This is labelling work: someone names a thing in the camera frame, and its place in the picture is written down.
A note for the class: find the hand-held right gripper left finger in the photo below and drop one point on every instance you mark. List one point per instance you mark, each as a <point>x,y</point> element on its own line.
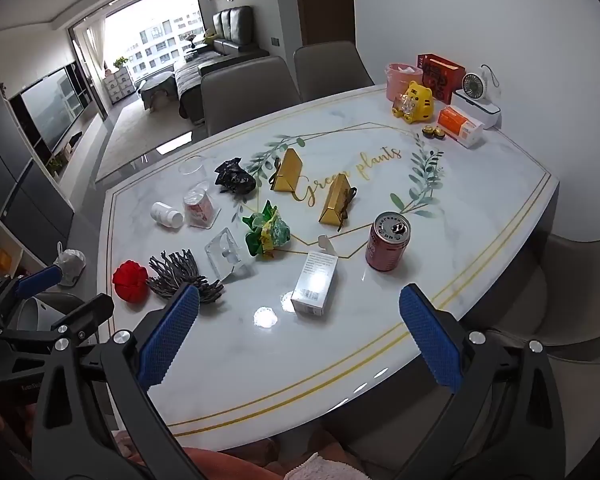
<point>172,335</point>

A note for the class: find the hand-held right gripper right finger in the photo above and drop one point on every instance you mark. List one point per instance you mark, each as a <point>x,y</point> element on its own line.
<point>429,340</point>

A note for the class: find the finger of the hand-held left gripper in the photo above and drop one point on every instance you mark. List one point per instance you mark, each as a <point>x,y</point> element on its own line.
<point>37,278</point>
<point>85,312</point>

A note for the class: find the white round waste bin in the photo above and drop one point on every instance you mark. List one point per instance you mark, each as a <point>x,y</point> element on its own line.
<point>35,312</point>

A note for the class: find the clear plastic box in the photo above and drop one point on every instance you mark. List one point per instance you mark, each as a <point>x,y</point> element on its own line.
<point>225,255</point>

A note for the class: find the green yellow wrapper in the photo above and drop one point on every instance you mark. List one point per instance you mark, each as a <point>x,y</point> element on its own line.
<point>265,232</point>

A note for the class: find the black plastic bag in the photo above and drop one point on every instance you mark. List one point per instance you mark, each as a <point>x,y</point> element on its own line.
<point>235,177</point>

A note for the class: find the red paper flower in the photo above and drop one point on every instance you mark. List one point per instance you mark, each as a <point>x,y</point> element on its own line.
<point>130,280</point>

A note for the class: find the white sideboard cabinet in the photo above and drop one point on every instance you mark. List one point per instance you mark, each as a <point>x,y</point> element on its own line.
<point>10,230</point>

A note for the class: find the dark grey dried branch bundle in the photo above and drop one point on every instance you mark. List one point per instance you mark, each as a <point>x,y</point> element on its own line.
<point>175,270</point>

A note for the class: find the red drink can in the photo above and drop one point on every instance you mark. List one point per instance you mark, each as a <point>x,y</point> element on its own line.
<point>387,250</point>

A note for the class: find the dark grey refrigerator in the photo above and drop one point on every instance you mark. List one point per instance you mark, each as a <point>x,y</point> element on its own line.
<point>15,170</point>

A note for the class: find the white pill bottle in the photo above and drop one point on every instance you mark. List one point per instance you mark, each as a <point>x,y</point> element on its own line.
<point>167,215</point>

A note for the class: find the white cardboard box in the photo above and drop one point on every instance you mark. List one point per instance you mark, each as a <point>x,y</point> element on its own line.
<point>315,285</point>

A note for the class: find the pink-white plastic packet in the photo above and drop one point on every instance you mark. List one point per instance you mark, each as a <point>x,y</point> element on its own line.
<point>200,207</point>

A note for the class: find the beige dining chair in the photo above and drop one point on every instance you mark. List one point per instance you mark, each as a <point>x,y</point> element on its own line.
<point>569,290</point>
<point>250,92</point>
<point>330,70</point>
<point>589,410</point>

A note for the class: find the clear plastic cup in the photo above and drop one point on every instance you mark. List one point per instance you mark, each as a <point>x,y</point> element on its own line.
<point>195,172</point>

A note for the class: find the gold triangular gift box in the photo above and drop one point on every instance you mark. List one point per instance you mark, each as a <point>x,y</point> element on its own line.
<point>335,205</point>
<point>287,172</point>

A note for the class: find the white fluffy cloth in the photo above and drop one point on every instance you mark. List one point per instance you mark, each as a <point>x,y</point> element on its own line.
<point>325,469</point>

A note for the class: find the television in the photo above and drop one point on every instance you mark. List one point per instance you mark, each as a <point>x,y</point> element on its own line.
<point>47,110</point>

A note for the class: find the beige rug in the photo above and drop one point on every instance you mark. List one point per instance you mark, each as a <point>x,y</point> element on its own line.
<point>140,140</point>

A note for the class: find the gold wrapped chocolate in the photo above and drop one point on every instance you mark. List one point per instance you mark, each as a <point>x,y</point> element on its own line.
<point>428,130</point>
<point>439,134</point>

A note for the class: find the white drawer cabinet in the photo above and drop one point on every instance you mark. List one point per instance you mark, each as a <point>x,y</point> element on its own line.
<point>117,85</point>

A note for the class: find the orange white tissue packet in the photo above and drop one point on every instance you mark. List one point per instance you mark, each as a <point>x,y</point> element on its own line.
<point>454,122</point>

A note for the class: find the coffee table with cloth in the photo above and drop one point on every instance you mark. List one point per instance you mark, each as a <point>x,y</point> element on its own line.
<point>157,90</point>

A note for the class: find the potted plant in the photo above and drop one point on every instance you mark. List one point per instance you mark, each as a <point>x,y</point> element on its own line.
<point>122,62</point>

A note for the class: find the white storage box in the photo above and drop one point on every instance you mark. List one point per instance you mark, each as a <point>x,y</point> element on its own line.
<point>482,110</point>

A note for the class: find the yellow tiger toy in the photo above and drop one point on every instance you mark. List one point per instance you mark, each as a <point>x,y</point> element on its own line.
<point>417,102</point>

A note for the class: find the pink bucket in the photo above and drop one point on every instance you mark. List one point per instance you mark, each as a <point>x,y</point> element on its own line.
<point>397,85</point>

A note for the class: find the white mini fan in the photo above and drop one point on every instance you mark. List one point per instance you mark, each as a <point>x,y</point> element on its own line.
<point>473,84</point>

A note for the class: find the red gift box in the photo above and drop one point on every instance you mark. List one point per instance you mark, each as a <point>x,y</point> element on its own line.
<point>442,80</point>

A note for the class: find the grey leather sofa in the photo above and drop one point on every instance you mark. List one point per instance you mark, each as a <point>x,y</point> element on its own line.
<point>220,60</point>

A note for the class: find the brown door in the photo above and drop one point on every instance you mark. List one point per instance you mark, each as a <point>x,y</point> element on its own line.
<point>322,0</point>

